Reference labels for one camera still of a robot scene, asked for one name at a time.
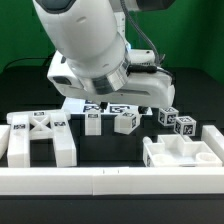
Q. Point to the white marker cube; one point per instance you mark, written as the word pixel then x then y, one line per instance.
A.
pixel 167 116
pixel 185 125

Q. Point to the white chair seat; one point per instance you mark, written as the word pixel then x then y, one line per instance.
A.
pixel 173 150

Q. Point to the white right wall rail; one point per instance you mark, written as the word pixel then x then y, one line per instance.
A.
pixel 214 139

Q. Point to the white marker cube rear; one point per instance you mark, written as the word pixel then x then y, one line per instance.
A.
pixel 167 116

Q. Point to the white marker cube front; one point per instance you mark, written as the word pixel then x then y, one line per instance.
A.
pixel 185 125

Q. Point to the white chair back frame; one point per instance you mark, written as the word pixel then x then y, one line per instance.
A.
pixel 40 125

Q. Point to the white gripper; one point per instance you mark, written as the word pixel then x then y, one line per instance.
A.
pixel 143 89

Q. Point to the white marker base plate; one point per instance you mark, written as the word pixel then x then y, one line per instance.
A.
pixel 79 106

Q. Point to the white front wall rail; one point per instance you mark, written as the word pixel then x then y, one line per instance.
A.
pixel 111 181

